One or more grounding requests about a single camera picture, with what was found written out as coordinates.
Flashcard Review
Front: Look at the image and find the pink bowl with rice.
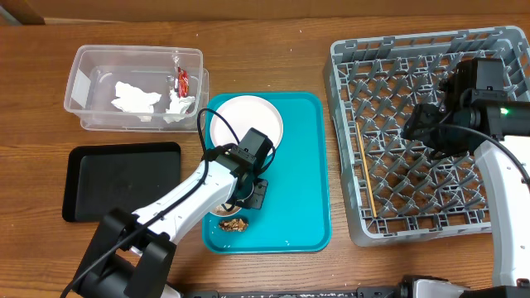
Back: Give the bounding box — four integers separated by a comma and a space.
210, 204, 241, 217

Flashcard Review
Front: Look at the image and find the black rail at table edge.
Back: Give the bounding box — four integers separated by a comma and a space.
181, 275, 469, 298

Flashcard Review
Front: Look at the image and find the teal plastic tray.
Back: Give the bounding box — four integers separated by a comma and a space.
202, 92, 332, 254

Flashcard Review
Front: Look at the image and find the white napkin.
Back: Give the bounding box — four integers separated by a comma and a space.
111, 81, 161, 114
163, 89, 195, 123

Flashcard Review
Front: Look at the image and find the clear plastic bin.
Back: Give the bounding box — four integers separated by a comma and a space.
64, 45, 209, 132

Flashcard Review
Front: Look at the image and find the wooden chopstick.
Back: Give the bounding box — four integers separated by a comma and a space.
355, 122, 378, 219

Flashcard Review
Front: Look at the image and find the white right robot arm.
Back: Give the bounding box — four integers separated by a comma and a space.
402, 58, 529, 297

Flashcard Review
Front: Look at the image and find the red snack wrapper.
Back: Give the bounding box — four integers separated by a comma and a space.
176, 67, 189, 98

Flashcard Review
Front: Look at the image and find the large white plate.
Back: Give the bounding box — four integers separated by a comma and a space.
208, 94, 284, 148

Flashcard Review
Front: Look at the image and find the grey dishwasher rack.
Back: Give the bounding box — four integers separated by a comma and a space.
324, 26, 529, 247

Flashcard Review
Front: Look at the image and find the black tray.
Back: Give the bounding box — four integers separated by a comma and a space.
62, 142, 181, 222

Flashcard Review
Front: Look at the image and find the brown food scrap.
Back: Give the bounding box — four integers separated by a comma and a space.
219, 219, 248, 233

